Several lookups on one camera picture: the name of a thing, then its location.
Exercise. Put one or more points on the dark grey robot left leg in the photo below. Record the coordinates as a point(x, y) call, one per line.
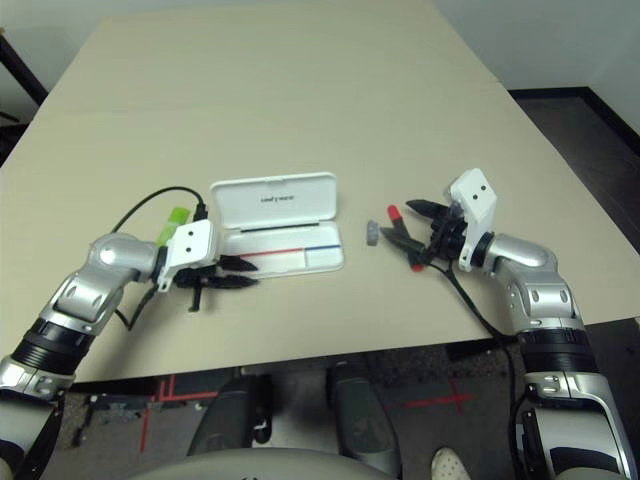
point(230, 415)

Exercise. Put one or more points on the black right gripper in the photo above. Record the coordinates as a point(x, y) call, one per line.
point(447, 235)

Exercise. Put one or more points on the dark grey robot leg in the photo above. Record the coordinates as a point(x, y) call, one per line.
point(360, 415)
point(230, 415)

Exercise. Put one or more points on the red and black marker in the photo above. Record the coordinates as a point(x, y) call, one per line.
point(395, 214)

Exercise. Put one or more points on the dark grey robot right leg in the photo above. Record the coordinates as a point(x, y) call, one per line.
point(360, 415)

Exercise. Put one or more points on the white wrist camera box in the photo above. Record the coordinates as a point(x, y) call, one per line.
point(192, 242)
point(475, 200)

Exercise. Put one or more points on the small grey eraser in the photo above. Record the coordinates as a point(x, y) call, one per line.
point(373, 233)

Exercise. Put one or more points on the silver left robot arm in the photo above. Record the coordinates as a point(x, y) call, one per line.
point(115, 255)

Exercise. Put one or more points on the red floor tape lines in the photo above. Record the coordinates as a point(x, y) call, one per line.
point(170, 387)

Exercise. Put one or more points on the white plastic pencil case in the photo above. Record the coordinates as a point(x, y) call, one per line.
point(280, 200)

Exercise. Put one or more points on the black framed side table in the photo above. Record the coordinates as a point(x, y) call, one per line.
point(20, 65)

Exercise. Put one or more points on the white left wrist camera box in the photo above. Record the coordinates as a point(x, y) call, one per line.
point(192, 242)

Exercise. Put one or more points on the grey robot torso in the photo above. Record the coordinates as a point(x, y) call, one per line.
point(260, 467)

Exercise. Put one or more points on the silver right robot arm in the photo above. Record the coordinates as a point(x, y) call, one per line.
point(530, 255)

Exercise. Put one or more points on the green rectangular eraser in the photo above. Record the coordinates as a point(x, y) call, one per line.
point(177, 217)

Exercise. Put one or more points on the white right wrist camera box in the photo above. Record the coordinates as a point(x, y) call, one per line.
point(475, 200)

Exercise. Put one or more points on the white bystander shoe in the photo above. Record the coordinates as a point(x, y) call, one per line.
point(450, 465)

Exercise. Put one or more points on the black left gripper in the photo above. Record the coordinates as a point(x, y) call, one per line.
point(200, 277)

